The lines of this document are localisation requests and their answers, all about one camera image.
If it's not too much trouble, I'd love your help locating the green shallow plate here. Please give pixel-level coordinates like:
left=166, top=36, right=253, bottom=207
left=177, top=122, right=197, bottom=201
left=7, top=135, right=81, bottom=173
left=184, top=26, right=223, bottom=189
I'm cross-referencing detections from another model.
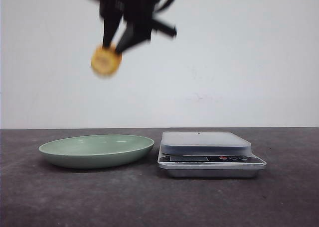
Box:
left=38, top=134, right=155, bottom=169

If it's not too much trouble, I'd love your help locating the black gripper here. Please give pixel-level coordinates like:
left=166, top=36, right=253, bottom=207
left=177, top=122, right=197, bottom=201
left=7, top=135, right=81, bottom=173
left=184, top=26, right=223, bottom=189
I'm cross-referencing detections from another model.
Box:
left=97, top=0, right=177, bottom=53

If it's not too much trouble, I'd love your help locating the silver digital kitchen scale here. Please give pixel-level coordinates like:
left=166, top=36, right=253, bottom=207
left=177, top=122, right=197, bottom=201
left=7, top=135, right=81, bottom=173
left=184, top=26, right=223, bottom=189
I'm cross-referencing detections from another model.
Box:
left=158, top=131, right=267, bottom=178

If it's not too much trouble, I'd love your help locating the yellow corn cob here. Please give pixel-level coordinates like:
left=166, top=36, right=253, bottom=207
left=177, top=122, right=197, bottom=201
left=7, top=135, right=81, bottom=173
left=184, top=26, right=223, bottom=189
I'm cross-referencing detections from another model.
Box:
left=90, top=44, right=122, bottom=78

